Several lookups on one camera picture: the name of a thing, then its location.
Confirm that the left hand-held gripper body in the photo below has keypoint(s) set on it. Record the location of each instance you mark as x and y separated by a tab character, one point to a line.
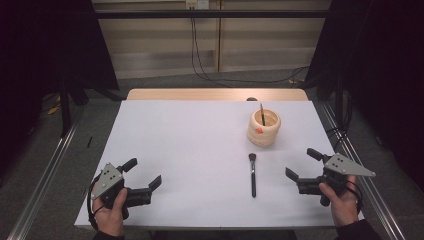
113	183

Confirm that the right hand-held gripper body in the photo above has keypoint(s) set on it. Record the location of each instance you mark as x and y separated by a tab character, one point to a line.
340	166

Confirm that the cream ribbed cup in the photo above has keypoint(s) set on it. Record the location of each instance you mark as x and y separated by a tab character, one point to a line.
263	133

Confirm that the thin orange-tipped brush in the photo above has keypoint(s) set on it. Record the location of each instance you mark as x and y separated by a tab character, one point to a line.
263	115

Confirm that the person's left hand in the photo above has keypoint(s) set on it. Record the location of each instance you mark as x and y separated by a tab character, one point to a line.
110	216

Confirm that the person's right hand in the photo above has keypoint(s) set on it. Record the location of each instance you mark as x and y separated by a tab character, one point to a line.
343	206

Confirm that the black makeup brush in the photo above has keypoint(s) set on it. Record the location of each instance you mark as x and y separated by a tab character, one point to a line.
253	176

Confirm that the small black stick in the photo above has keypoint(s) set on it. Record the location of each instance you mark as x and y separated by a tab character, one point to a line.
89	142

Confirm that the white table sheet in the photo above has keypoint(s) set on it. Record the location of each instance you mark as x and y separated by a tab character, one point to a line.
200	133

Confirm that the dark round table grommet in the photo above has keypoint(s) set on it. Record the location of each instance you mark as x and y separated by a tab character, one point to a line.
251	99

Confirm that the wooden table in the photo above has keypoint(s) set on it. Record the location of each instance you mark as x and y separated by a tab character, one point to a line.
200	94

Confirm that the dark curtain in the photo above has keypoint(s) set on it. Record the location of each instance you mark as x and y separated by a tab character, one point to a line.
43	50
380	66

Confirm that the black horizontal bar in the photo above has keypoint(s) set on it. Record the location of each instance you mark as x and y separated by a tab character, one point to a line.
206	14

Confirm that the metal floor rail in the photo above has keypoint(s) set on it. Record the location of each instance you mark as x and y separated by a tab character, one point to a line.
370	186
43	180

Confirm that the white wall outlet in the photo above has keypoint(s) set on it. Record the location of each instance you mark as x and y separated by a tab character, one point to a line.
197	4

